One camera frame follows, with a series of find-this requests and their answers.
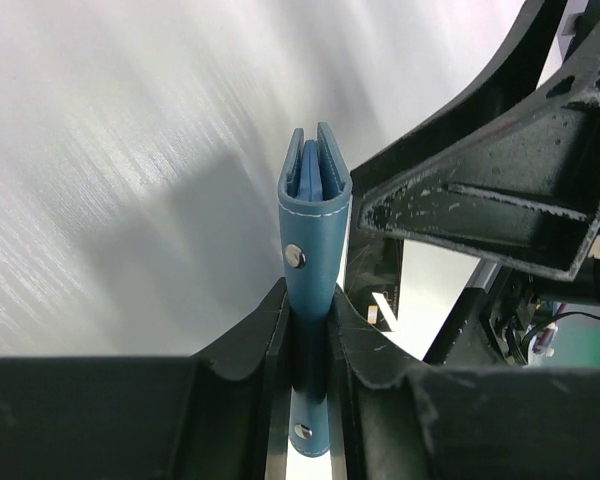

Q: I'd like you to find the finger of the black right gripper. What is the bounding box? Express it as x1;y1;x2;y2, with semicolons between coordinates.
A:
379;0;571;151

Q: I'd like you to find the black VIP credit card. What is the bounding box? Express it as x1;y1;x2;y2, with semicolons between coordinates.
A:
344;219;404;333

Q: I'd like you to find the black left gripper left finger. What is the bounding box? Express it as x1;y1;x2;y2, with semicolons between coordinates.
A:
0;281;291;479

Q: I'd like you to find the blue leather card holder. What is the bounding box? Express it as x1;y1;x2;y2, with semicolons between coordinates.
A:
277;122;352;458

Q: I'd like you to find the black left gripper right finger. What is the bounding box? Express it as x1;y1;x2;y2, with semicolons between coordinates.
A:
327;292;600;479

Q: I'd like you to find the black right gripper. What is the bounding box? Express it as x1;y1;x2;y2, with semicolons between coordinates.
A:
352;59;600;366

